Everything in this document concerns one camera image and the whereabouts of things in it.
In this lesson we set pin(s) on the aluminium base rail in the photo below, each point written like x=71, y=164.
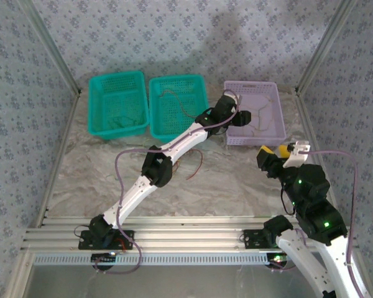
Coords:
x=189, y=236

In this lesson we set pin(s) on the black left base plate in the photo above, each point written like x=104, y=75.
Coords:
x=127, y=239

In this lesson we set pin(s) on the lilac plastic basket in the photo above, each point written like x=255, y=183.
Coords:
x=255, y=90

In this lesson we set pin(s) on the aluminium side rail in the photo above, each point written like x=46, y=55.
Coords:
x=59, y=155
x=309, y=124

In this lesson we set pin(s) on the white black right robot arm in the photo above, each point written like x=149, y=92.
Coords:
x=338, y=262

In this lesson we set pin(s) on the teal plastic basket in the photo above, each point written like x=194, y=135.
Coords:
x=118, y=102
x=171, y=124

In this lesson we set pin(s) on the controller board green light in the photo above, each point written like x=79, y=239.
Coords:
x=102, y=257
x=278, y=258

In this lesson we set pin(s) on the grey metal panel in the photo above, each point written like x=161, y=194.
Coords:
x=189, y=282

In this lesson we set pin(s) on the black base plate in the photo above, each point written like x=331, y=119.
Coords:
x=251, y=239
x=127, y=239

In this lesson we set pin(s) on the aluminium corner post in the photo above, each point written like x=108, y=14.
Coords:
x=326, y=46
x=52, y=46

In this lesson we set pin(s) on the right controller board green light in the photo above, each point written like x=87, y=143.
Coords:
x=278, y=258

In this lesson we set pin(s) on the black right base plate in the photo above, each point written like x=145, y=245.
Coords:
x=251, y=239

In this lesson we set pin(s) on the left controller board green light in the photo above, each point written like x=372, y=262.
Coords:
x=102, y=257

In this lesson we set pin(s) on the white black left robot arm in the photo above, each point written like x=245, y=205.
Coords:
x=133, y=195

